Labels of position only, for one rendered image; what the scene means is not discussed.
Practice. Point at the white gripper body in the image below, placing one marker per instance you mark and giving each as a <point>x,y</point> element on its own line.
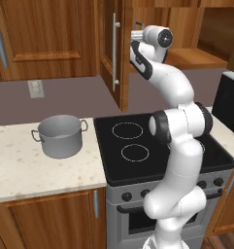
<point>137,35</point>

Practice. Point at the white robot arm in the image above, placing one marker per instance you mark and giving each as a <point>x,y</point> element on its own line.
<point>183,181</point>

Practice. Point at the wooden cabinet shelf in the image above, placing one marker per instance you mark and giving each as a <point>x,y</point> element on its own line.
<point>193,58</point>

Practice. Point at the grey metal pot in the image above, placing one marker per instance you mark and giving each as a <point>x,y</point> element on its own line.
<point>60,142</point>

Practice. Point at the black top steel stove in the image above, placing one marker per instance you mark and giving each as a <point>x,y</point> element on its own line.
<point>134,168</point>

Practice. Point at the black stove knob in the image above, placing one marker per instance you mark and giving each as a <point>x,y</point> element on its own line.
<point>218,182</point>
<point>144,193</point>
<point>202,184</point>
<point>126,196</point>

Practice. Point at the narrow wooden base cabinet door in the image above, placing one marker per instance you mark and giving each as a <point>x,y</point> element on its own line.
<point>230,210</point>

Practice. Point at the wide wooden base cabinet door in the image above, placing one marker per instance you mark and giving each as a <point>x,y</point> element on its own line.
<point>47,223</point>

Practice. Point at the black and white microwave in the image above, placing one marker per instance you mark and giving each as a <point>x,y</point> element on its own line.
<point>227,102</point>

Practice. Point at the steel oven door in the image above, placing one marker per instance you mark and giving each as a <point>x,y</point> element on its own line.
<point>121,231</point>

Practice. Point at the open wooden wall cabinet door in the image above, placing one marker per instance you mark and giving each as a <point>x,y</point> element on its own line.
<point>106,42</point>

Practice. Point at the open wooden wall cabinet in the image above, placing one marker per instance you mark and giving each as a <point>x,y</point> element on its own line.
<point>186,22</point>

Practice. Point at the closed wooden wall cabinet door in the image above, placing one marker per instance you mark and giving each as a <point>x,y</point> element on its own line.
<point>47,29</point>

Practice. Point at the white wall outlet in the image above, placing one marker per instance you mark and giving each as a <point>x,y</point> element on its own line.
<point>35,89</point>

